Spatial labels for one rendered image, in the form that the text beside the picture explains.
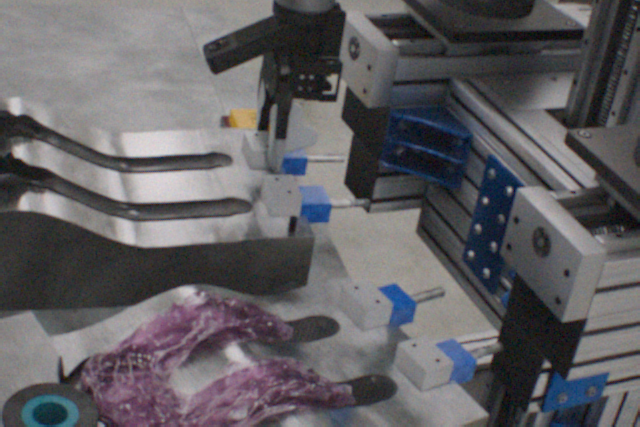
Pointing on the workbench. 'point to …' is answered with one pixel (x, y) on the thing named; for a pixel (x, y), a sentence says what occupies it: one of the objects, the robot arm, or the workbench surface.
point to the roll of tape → (49, 407)
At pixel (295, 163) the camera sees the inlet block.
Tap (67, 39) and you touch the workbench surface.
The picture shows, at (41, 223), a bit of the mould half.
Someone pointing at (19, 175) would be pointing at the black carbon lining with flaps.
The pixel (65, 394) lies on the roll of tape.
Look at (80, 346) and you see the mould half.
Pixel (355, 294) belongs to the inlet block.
